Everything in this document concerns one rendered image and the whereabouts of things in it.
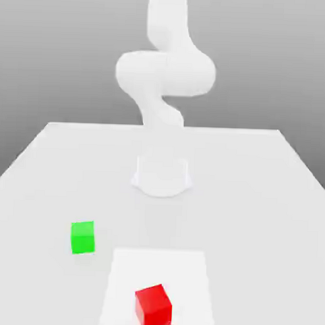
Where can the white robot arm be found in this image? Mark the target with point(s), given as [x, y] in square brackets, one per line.
[165, 73]

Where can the small green cube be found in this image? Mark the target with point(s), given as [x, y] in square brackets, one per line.
[82, 237]

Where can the small red cube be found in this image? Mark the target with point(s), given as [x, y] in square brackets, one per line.
[153, 307]

